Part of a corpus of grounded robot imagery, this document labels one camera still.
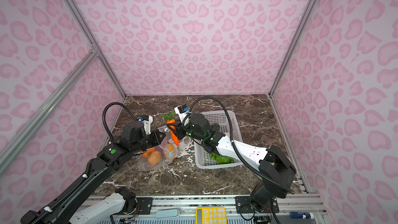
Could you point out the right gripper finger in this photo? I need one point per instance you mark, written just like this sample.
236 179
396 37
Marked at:
173 135
173 124

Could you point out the brown potato toy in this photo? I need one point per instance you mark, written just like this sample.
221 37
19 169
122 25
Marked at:
154 158

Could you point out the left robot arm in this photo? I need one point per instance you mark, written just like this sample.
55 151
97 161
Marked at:
64 209

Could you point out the purple onion toy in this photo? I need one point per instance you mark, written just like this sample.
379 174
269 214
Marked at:
163 146

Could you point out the clear zip top bag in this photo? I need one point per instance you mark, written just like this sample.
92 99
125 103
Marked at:
143 163

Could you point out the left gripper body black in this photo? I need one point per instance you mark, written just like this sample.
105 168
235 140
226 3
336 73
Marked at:
148 141

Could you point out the green lettuce toy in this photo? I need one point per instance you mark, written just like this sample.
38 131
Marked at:
221 159

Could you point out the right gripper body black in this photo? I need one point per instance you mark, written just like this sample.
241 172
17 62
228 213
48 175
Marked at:
190 131

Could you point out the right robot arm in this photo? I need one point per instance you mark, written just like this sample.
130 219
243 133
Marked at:
270 164

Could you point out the orange carrot toy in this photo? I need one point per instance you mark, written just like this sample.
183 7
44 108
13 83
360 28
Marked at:
170 117

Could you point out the yellow calculator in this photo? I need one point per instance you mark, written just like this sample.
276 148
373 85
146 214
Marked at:
211 215

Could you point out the white plastic basket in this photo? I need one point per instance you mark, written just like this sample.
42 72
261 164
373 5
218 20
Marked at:
203 159

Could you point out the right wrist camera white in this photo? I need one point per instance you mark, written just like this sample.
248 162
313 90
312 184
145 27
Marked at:
182 112

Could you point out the green cucumber toy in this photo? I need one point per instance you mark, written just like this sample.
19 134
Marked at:
215 127

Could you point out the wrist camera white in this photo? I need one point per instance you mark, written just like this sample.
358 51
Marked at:
147 121
182 112

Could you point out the light blue flat case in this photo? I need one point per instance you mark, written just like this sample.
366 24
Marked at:
167 213

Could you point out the orange pumpkin toy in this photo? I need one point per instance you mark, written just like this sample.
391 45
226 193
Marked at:
147 153

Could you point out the blue white marker pen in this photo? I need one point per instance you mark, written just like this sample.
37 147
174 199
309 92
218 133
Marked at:
301 215

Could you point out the yellow-orange squash toy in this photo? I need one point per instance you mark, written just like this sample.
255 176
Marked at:
170 152

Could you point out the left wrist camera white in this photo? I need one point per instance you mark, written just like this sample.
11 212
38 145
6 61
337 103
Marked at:
147 121

